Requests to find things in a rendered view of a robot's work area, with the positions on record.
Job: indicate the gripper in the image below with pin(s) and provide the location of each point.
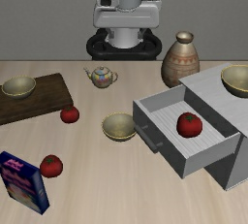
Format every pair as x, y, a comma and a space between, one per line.
127, 16

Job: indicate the porcelain bowl with gold rim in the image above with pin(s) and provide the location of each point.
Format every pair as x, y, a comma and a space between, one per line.
118, 127
235, 80
18, 87

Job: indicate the red tomato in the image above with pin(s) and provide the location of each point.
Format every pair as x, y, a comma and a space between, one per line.
69, 114
51, 166
189, 125

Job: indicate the grey cabinet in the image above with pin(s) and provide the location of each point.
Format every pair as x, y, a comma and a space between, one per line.
216, 92

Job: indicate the grey open drawer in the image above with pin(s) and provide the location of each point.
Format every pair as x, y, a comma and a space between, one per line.
206, 155

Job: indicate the colourful patterned teapot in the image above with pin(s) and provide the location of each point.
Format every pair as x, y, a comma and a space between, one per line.
101, 77

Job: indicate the brown patterned vase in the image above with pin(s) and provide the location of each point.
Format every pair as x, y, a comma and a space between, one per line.
179, 63

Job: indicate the dark brown wooden board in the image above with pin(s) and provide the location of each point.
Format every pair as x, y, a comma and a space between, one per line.
48, 98

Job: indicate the blue carton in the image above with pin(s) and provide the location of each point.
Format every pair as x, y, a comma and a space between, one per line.
22, 182

